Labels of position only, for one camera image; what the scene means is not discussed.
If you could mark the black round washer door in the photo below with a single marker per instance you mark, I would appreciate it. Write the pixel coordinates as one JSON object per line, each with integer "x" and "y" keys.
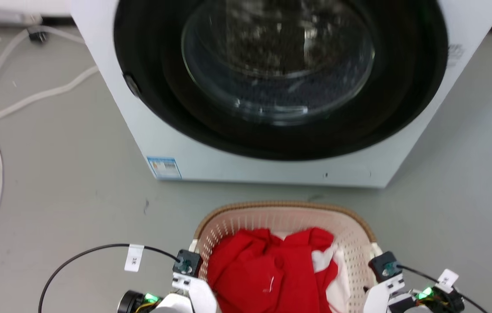
{"x": 402, "y": 100}

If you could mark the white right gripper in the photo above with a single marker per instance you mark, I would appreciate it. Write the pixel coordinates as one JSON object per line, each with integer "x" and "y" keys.
{"x": 376, "y": 300}

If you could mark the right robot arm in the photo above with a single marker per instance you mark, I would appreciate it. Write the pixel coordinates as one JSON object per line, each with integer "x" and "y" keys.
{"x": 437, "y": 301}

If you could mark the white garment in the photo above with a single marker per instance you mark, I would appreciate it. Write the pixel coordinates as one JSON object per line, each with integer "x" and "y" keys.
{"x": 337, "y": 291}

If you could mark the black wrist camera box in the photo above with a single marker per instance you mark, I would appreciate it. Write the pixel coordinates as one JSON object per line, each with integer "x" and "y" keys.
{"x": 386, "y": 266}
{"x": 187, "y": 263}

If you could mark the white front-load washing machine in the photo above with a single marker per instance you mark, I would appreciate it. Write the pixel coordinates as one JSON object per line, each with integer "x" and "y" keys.
{"x": 246, "y": 167}

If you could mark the blue energy label sticker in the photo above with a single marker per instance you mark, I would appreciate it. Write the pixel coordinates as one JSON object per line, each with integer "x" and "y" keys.
{"x": 164, "y": 167}

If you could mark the red garment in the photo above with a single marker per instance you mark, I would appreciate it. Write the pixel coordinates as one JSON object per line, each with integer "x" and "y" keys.
{"x": 254, "y": 274}

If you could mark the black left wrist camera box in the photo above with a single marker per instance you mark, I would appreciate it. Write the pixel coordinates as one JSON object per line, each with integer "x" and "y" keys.
{"x": 187, "y": 263}

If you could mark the beige plastic laundry basket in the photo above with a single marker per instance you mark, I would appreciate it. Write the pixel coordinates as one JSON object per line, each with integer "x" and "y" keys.
{"x": 350, "y": 243}

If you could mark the black wall plug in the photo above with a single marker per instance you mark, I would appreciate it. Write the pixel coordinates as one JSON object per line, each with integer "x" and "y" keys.
{"x": 38, "y": 36}

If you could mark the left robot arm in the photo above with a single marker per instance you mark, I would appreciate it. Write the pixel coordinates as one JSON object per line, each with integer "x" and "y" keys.
{"x": 141, "y": 303}

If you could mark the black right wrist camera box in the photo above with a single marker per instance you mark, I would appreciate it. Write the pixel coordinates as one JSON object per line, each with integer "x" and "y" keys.
{"x": 386, "y": 266}

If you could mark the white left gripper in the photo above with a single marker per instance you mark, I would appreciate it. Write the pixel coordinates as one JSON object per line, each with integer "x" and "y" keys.
{"x": 202, "y": 295}

